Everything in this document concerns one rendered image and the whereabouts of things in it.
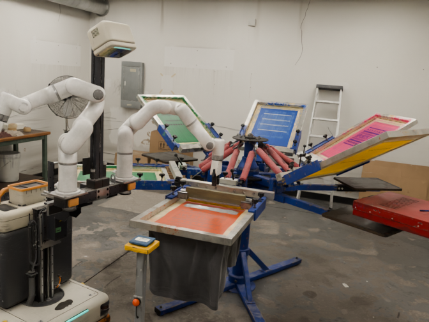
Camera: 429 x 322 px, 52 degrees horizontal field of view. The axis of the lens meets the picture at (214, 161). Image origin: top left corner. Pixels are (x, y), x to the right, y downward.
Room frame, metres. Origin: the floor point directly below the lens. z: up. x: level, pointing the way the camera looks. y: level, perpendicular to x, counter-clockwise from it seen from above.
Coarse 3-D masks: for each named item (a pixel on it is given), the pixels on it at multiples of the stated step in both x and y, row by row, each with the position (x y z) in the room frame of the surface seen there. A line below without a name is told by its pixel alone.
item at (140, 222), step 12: (156, 204) 2.58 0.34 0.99; (168, 204) 2.66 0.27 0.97; (144, 216) 2.35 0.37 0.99; (252, 216) 2.51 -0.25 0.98; (144, 228) 2.24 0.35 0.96; (156, 228) 2.22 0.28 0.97; (168, 228) 2.19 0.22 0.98; (180, 228) 2.19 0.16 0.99; (240, 228) 2.26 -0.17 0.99; (204, 240) 2.13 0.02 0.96; (216, 240) 2.11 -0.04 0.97; (228, 240) 2.09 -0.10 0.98
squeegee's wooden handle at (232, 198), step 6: (192, 192) 2.78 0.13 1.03; (198, 192) 2.76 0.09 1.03; (204, 192) 2.75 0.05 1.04; (210, 192) 2.74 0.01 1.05; (216, 192) 2.73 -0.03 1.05; (222, 192) 2.72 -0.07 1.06; (228, 192) 2.72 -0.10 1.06; (204, 198) 2.75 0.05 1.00; (210, 198) 2.74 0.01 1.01; (216, 198) 2.72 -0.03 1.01; (222, 198) 2.71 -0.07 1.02; (228, 198) 2.70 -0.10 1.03; (234, 198) 2.69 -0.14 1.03; (240, 198) 2.68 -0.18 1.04; (240, 204) 2.68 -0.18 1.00
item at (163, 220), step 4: (200, 204) 2.76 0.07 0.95; (204, 204) 2.76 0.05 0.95; (208, 204) 2.77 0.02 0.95; (176, 208) 2.64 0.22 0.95; (180, 208) 2.64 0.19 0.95; (196, 208) 2.67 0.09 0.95; (172, 212) 2.56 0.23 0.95; (176, 212) 2.56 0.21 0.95; (164, 216) 2.47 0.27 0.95; (168, 216) 2.48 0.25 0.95; (172, 216) 2.48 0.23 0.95; (156, 220) 2.39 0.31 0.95; (160, 220) 2.39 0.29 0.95; (164, 220) 2.39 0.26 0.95; (168, 224) 2.33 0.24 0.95; (172, 224) 2.34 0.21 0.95; (176, 224) 2.34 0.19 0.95; (180, 224) 2.35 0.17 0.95; (184, 224) 2.35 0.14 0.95
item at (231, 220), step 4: (220, 208) 2.70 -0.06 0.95; (224, 208) 2.71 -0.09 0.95; (228, 208) 2.71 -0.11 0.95; (232, 208) 2.72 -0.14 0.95; (216, 212) 2.62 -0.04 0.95; (240, 212) 2.65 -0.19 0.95; (232, 216) 2.56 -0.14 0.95; (236, 216) 2.57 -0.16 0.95; (228, 220) 2.47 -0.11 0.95; (232, 220) 2.48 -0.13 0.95; (224, 224) 2.40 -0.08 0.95; (228, 224) 2.40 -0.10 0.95; (188, 228) 2.30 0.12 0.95; (192, 228) 2.30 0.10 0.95; (196, 228) 2.30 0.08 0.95; (200, 228) 2.31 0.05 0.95; (204, 228) 2.31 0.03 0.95; (220, 228) 2.33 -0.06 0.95; (224, 228) 2.34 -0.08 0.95; (208, 232) 2.26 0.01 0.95; (212, 232) 2.26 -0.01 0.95; (216, 232) 2.27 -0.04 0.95; (220, 232) 2.27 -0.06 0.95; (224, 232) 2.27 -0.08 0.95
